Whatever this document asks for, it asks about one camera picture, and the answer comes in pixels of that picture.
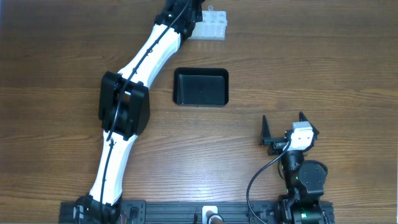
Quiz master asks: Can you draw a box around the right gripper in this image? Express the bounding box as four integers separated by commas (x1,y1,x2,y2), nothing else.
259,111,320,156

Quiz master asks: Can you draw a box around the black tray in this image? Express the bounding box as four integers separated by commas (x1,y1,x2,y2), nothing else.
172,67,230,108

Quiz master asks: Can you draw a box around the white test tube rack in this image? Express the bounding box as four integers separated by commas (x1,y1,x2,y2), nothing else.
188,10,228,40

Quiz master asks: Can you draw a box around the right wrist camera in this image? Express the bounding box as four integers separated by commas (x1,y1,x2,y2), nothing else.
290,121,315,152

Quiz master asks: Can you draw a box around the black cable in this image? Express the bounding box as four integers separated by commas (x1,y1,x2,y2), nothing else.
105,0,192,142
246,139,293,223

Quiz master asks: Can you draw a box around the mounting rail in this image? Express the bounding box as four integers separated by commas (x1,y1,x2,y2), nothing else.
58,200,335,224

